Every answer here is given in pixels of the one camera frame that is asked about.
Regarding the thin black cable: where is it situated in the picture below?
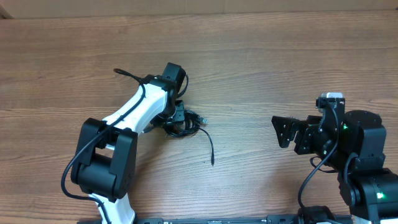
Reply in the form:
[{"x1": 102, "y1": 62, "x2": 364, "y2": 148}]
[{"x1": 141, "y1": 123, "x2": 216, "y2": 167}]

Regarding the black USB cable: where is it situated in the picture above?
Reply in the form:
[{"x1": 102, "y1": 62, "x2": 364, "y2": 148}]
[{"x1": 155, "y1": 108, "x2": 208, "y2": 138}]

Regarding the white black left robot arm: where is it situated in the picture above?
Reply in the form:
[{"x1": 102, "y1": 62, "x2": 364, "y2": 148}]
[{"x1": 64, "y1": 63, "x2": 188, "y2": 223}]

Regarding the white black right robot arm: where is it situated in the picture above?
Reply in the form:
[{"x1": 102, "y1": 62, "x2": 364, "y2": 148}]
[{"x1": 272, "y1": 107, "x2": 397, "y2": 223}]

